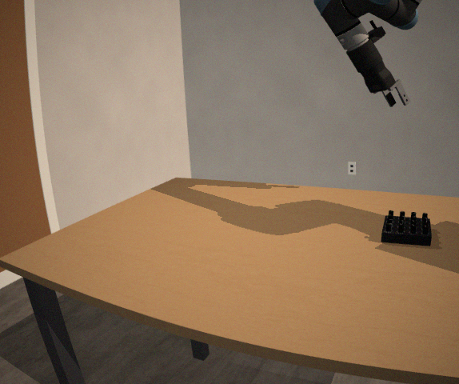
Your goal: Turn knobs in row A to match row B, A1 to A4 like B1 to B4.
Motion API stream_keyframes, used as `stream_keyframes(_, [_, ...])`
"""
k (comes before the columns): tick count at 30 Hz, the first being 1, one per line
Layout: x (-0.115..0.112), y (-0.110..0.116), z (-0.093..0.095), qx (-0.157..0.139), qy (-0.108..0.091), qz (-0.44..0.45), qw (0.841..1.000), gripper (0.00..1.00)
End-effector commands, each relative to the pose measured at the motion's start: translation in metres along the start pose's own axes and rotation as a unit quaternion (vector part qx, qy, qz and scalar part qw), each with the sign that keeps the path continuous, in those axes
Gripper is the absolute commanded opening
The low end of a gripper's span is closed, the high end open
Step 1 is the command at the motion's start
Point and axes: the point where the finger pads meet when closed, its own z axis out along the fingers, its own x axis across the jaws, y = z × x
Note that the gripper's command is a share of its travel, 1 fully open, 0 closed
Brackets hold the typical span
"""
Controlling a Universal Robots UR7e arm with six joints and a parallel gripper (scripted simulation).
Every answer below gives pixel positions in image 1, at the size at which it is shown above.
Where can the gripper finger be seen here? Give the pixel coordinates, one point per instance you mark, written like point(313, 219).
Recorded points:
point(389, 98)
point(401, 92)

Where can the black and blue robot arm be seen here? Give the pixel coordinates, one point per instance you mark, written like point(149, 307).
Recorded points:
point(342, 15)

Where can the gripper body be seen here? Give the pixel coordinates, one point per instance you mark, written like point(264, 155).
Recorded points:
point(365, 56)

